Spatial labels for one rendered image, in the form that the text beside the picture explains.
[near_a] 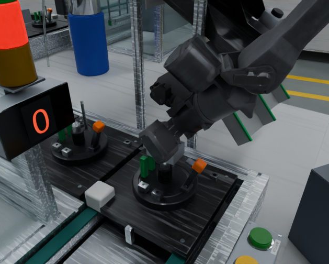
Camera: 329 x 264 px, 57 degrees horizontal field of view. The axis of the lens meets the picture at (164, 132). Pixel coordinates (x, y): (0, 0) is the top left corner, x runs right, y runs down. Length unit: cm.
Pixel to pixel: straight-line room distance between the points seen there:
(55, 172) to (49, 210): 14
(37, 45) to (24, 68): 137
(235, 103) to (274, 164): 52
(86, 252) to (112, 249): 5
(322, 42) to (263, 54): 404
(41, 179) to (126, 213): 17
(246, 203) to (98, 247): 31
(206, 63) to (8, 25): 25
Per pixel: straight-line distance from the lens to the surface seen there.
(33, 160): 55
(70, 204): 67
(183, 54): 43
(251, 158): 95
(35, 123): 47
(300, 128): 116
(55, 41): 188
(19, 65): 43
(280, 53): 44
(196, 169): 57
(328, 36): 445
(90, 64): 147
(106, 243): 65
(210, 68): 44
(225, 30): 77
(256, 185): 71
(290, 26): 44
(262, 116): 86
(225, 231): 62
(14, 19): 42
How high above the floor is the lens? 143
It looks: 33 degrees down
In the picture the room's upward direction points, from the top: straight up
